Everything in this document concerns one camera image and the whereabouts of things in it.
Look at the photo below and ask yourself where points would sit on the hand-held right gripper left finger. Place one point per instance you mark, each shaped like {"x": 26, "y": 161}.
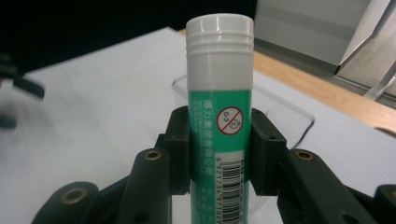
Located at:
{"x": 174, "y": 149}

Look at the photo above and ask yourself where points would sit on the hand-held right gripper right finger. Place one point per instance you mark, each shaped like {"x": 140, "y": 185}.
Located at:
{"x": 267, "y": 155}

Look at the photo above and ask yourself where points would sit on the clear plastic divided container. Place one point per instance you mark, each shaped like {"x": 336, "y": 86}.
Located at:
{"x": 280, "y": 115}

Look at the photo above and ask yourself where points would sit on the green and white glue stick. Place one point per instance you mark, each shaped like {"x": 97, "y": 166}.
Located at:
{"x": 219, "y": 124}

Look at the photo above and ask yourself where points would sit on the wooden table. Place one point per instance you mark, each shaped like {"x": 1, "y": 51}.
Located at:
{"x": 327, "y": 93}

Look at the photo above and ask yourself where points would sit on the white cabinet panel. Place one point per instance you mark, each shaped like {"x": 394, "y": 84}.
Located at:
{"x": 305, "y": 28}

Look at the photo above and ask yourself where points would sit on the white desk frame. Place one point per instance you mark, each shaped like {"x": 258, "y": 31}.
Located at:
{"x": 381, "y": 82}

